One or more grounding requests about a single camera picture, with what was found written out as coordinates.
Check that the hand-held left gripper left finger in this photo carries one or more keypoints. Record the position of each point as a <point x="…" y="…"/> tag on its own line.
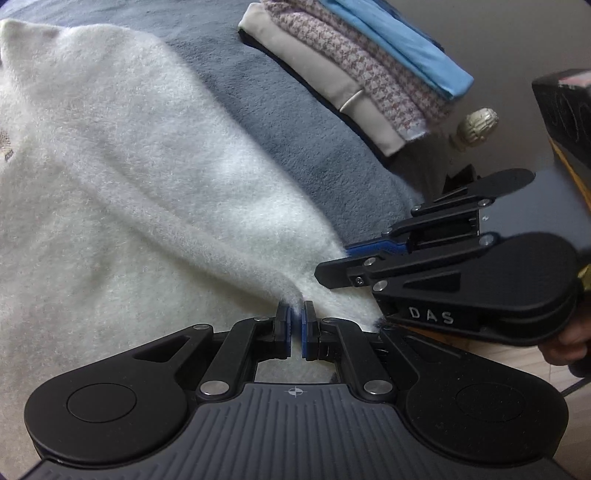
<point x="287" y="332"/>

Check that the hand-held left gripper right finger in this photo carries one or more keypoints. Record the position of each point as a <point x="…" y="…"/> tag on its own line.
<point x="305" y="332"/>

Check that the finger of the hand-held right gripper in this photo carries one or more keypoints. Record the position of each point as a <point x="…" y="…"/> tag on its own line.
<point x="415" y="267"/>
<point x="438" y="226"/>

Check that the cream fluffy sweater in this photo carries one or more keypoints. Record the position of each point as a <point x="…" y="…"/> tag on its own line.
<point x="138" y="161"/>

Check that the person's right hand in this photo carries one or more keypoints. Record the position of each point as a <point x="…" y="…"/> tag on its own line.
<point x="570" y="348"/>

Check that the cream carved bedpost knob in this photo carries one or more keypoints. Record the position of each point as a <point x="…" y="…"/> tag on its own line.
<point x="478" y="124"/>

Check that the black box yellow trim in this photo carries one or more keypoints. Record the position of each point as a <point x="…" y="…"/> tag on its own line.
<point x="563" y="115"/>

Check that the houndstooth folded garment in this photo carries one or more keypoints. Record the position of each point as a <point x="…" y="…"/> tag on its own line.
<point x="369" y="69"/>

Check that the light blue folded cloth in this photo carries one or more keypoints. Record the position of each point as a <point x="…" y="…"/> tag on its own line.
<point x="406" y="46"/>

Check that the grey bed blanket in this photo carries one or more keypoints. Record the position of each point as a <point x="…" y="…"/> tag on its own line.
<point x="277" y="106"/>

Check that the beige folded garment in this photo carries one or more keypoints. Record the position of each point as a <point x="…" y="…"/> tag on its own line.
<point x="300" y="50"/>

